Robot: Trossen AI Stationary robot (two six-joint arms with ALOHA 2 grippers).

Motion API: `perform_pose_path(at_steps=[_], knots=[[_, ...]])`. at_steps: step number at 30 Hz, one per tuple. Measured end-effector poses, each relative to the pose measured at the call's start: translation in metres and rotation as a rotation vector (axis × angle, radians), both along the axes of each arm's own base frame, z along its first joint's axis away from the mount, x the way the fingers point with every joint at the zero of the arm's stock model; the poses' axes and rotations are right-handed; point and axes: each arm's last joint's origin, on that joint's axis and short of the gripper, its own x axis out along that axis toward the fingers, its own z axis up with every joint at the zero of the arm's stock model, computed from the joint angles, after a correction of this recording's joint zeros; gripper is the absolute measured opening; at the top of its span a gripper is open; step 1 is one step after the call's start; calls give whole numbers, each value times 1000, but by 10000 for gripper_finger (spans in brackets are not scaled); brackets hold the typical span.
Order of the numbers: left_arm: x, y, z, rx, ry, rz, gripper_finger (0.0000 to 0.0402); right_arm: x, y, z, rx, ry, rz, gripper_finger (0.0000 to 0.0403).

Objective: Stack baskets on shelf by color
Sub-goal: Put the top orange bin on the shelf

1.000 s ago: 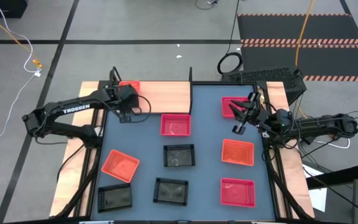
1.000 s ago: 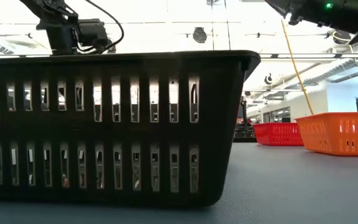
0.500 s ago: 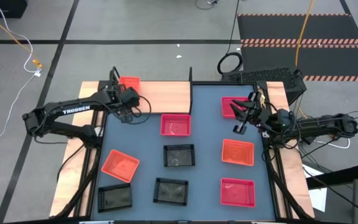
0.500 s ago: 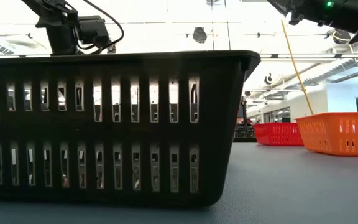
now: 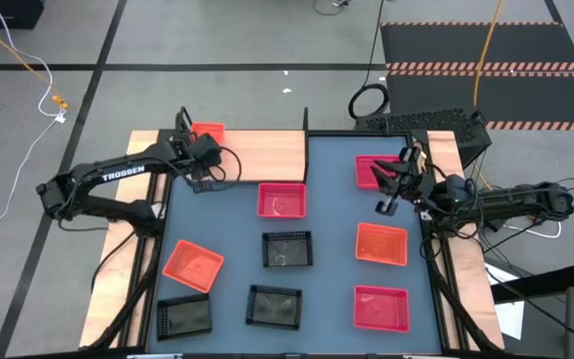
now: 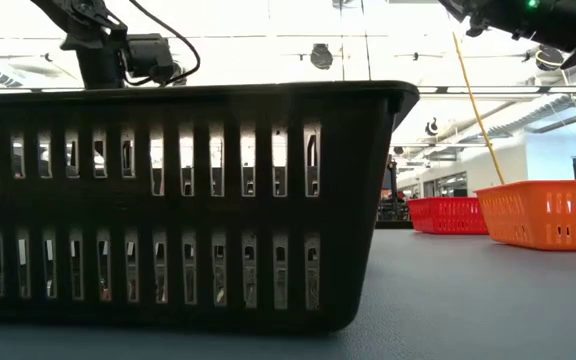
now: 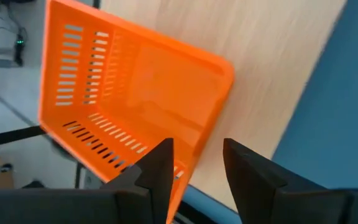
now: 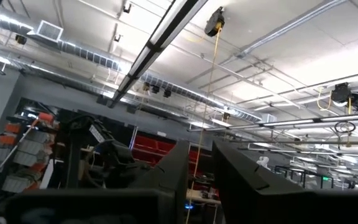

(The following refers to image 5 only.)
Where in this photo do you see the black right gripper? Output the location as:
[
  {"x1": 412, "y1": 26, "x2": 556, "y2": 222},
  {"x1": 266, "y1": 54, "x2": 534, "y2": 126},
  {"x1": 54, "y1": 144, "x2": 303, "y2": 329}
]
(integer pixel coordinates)
[{"x1": 369, "y1": 145, "x2": 448, "y2": 217}]

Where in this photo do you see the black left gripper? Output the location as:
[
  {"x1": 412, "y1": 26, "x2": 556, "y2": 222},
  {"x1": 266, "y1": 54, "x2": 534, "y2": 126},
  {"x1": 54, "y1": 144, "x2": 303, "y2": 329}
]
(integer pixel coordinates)
[{"x1": 164, "y1": 105, "x2": 215, "y2": 195}]

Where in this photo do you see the orange plastic basket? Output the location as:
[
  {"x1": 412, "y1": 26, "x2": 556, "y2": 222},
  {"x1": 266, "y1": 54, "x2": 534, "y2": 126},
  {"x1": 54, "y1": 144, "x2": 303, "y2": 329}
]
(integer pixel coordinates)
[
  {"x1": 355, "y1": 221, "x2": 410, "y2": 267},
  {"x1": 190, "y1": 122, "x2": 226, "y2": 147},
  {"x1": 161, "y1": 238, "x2": 225, "y2": 294}
]

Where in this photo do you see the pink plastic basket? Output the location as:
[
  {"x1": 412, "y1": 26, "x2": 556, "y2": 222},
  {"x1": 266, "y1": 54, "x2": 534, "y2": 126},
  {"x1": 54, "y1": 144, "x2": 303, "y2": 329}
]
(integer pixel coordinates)
[
  {"x1": 353, "y1": 284, "x2": 411, "y2": 334},
  {"x1": 355, "y1": 155, "x2": 404, "y2": 191},
  {"x1": 256, "y1": 181, "x2": 308, "y2": 220}
]

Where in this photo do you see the black plastic basket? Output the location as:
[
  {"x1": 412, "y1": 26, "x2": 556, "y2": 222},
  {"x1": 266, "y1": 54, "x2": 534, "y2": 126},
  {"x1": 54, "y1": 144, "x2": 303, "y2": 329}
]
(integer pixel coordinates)
[
  {"x1": 244, "y1": 283, "x2": 304, "y2": 331},
  {"x1": 155, "y1": 292, "x2": 213, "y2": 342},
  {"x1": 261, "y1": 229, "x2": 315, "y2": 269}
]

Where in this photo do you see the wooden table side board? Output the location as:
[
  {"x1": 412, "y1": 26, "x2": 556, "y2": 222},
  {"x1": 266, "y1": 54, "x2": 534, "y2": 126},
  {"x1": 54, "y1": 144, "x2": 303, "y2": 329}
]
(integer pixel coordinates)
[
  {"x1": 78, "y1": 130, "x2": 169, "y2": 349},
  {"x1": 425, "y1": 130, "x2": 506, "y2": 351}
]

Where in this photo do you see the black hazard-striped floor mat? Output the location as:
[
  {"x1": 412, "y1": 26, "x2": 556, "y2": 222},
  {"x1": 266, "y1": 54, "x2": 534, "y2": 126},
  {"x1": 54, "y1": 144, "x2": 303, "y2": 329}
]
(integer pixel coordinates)
[
  {"x1": 385, "y1": 68, "x2": 574, "y2": 133},
  {"x1": 380, "y1": 20, "x2": 574, "y2": 72}
]

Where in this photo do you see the white paper sheet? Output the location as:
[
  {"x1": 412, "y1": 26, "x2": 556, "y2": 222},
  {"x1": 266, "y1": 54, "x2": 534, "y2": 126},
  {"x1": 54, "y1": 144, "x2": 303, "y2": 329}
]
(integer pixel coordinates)
[{"x1": 484, "y1": 262, "x2": 526, "y2": 341}]

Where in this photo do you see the black desk bar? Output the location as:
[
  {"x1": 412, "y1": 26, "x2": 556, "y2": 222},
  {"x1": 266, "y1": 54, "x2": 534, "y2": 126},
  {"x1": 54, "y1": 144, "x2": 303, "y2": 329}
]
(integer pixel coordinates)
[{"x1": 489, "y1": 261, "x2": 574, "y2": 304}]

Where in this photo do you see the black floor box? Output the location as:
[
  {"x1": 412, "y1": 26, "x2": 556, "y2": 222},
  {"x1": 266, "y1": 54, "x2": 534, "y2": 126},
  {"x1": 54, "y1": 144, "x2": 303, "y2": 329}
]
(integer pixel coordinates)
[{"x1": 0, "y1": 0, "x2": 46, "y2": 30}]

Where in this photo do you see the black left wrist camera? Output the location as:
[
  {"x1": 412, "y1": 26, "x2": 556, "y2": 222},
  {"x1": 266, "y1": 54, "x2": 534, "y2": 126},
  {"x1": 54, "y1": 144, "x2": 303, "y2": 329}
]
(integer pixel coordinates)
[{"x1": 189, "y1": 134, "x2": 223, "y2": 169}]

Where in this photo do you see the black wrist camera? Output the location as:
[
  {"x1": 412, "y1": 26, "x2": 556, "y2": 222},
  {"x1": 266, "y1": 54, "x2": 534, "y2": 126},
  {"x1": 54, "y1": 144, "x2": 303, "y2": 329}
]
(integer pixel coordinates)
[
  {"x1": 189, "y1": 134, "x2": 223, "y2": 169},
  {"x1": 444, "y1": 174, "x2": 470, "y2": 206}
]

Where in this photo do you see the left arm cable loop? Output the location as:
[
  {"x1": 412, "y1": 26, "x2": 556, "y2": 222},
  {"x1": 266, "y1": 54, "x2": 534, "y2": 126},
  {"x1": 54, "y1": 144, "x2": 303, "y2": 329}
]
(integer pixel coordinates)
[{"x1": 205, "y1": 145, "x2": 243, "y2": 193}]

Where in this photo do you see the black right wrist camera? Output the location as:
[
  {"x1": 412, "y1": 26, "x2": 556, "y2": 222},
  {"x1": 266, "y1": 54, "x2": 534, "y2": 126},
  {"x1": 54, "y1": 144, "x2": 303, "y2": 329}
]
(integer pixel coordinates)
[{"x1": 444, "y1": 174, "x2": 470, "y2": 206}]

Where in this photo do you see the black coiled floor cable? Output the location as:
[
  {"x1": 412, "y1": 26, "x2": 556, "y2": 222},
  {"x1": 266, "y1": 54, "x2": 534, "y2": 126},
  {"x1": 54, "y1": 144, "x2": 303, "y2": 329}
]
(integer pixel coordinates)
[{"x1": 347, "y1": 0, "x2": 391, "y2": 121}]

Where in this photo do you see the short white cable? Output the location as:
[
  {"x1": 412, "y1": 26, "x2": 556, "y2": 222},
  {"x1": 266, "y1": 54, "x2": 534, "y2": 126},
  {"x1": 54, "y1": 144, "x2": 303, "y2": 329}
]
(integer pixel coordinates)
[{"x1": 502, "y1": 220, "x2": 563, "y2": 240}]

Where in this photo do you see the yellow hanging cable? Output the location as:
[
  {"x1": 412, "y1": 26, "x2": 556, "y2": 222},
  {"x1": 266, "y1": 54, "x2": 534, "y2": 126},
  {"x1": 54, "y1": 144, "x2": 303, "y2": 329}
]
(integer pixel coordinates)
[{"x1": 471, "y1": 0, "x2": 504, "y2": 109}]

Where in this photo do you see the white floor cable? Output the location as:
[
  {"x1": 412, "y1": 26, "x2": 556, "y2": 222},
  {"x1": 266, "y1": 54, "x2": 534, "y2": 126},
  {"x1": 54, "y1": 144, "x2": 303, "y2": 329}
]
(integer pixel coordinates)
[{"x1": 0, "y1": 0, "x2": 68, "y2": 243}]

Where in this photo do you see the thin grey floor cable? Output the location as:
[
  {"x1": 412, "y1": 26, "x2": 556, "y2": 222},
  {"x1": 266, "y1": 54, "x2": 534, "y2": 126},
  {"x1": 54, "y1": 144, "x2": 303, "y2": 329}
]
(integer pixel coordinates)
[{"x1": 312, "y1": 0, "x2": 354, "y2": 17}]

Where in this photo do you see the orange extension cable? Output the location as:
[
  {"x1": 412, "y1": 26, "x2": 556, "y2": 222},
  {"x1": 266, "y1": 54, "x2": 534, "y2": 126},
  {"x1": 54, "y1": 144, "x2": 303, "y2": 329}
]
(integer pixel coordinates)
[{"x1": 0, "y1": 8, "x2": 70, "y2": 111}]

